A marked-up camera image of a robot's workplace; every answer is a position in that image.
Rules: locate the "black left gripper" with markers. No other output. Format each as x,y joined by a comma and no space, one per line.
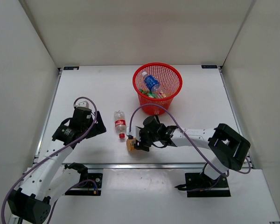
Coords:
99,128

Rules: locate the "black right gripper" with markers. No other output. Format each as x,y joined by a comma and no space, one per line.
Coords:
144,144

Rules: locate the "orange juice bottle barcode label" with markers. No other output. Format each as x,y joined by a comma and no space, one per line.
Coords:
130,143

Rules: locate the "clear bottle red label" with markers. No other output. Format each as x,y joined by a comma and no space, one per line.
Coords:
120,124

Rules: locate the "green plastic soda bottle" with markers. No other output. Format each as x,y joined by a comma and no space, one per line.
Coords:
147,93

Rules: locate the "clear bottle blue label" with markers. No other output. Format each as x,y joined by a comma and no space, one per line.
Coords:
154,86

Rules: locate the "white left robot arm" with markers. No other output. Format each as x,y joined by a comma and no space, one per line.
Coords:
34,198

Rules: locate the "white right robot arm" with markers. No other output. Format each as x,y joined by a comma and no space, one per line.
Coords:
228,146

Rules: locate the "red plastic mesh bin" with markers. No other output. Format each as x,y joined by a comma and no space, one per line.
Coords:
167,76

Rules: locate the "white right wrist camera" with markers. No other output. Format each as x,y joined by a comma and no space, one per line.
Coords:
131,133

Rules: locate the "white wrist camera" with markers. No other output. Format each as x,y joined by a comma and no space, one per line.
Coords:
84,104
131,133

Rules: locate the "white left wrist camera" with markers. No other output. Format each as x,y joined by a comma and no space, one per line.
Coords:
84,104

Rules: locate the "aluminium table edge rail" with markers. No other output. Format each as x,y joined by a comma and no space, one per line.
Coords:
144,165

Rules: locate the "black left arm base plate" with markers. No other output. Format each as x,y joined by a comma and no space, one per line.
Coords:
92,187

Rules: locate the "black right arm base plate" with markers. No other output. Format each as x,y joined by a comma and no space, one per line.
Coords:
200,186

